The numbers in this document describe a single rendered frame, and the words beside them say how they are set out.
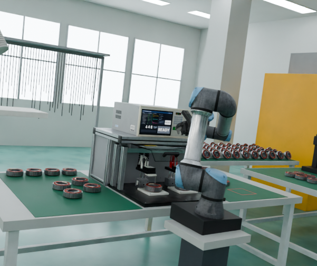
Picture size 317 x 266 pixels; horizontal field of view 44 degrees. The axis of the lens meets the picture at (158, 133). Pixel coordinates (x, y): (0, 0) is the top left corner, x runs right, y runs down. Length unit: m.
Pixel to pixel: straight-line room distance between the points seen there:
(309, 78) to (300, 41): 2.67
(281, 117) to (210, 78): 1.38
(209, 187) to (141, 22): 8.16
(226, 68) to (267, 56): 2.63
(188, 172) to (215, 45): 4.92
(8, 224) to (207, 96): 1.14
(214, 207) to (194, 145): 0.33
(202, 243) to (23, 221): 0.85
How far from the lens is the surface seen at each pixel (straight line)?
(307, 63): 6.39
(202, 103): 2.00
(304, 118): 5.99
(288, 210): 3.22
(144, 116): 2.56
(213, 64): 6.70
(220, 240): 1.94
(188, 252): 2.09
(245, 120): 9.27
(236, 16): 6.73
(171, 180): 2.77
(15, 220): 1.96
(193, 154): 1.99
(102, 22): 9.39
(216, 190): 1.98
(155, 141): 2.60
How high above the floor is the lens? 1.40
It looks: 5 degrees down
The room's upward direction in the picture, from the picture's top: 7 degrees clockwise
